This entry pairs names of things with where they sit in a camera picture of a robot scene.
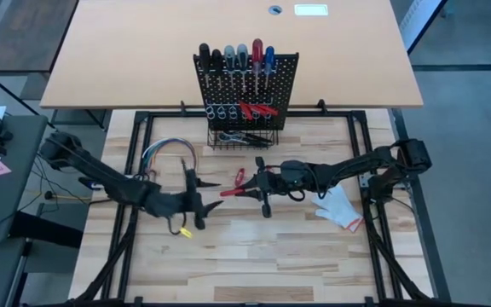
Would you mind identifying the gray-handled nut driver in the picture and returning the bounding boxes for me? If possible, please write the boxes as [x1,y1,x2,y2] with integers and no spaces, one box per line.
[223,44,236,90]

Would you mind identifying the yellow-handled black mallet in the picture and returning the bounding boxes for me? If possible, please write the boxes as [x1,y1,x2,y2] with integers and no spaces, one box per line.
[43,190,94,203]

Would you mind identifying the chrome multi-hook rack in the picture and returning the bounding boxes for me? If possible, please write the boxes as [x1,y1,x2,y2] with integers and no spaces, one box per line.
[205,100,274,121]

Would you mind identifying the beige wooden desk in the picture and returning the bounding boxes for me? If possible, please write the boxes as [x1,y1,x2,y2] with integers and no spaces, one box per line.
[39,0,425,110]

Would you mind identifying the gray side desk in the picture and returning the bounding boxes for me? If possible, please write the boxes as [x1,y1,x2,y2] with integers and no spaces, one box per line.
[0,113,49,245]

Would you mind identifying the gray-handled Phillips screwdriver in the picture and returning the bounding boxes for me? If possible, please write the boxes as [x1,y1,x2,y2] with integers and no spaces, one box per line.
[236,43,250,94]

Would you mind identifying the white work glove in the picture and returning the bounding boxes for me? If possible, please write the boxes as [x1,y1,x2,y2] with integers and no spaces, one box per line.
[311,183,365,234]

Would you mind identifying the tall black screwdriver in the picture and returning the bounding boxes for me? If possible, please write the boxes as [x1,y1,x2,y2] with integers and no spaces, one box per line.
[198,42,212,90]

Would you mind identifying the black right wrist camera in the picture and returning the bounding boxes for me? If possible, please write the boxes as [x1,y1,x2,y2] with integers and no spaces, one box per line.
[279,159,311,187]

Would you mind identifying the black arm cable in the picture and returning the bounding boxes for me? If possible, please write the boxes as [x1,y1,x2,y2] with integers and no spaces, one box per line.
[166,211,188,236]

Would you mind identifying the black wire basket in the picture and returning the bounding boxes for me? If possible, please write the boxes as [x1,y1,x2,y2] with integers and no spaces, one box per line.
[206,126,280,152]

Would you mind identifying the black metal pegboard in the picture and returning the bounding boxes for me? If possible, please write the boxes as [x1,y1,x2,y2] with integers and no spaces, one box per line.
[192,51,300,131]

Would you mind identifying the black-handled groove joint pliers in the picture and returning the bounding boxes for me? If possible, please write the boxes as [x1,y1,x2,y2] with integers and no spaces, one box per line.
[228,131,274,149]

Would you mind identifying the black table frame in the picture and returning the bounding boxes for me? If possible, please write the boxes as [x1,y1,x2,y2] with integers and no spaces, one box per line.
[68,109,453,307]

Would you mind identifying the red translucent flathead screwdriver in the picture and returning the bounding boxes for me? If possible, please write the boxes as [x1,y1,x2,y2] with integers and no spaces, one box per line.
[251,38,265,97]

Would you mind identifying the blue-handled screwdriver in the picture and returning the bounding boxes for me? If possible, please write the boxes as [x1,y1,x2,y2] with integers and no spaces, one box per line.
[263,45,276,90]

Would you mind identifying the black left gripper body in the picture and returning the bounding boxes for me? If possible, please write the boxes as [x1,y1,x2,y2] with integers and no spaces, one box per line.
[159,168,206,232]

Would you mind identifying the white blue-edged panel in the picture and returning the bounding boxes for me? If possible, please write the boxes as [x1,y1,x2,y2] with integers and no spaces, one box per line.
[398,0,449,55]

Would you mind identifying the short black screwdriver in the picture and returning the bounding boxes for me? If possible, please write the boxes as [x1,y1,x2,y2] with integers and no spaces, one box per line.
[211,48,223,90]

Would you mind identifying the white rectangular desk plate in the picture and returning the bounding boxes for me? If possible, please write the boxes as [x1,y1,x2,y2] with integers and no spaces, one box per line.
[293,3,330,17]

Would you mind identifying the multicoloured cable bundle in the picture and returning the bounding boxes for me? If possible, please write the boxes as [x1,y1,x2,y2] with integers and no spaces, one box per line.
[140,136,199,181]

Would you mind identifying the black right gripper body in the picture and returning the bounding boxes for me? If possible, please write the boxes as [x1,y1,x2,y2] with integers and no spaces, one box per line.
[255,156,283,219]

